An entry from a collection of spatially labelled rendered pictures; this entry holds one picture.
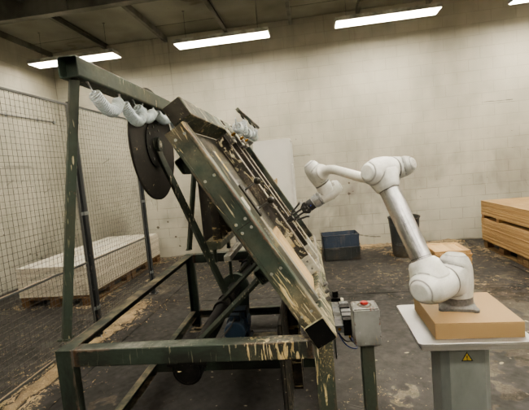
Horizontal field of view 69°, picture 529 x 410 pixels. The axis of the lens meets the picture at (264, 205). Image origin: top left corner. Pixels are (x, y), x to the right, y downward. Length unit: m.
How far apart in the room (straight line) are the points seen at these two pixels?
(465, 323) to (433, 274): 0.27
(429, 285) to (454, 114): 6.15
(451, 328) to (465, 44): 6.59
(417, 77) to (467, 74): 0.84
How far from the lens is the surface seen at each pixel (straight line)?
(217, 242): 3.38
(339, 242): 6.50
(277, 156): 6.04
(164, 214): 8.04
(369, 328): 1.91
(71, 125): 2.07
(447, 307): 2.16
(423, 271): 1.95
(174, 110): 1.84
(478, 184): 7.97
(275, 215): 2.52
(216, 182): 1.78
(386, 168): 2.01
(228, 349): 1.98
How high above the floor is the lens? 1.60
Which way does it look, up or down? 5 degrees down
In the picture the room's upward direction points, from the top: 5 degrees counter-clockwise
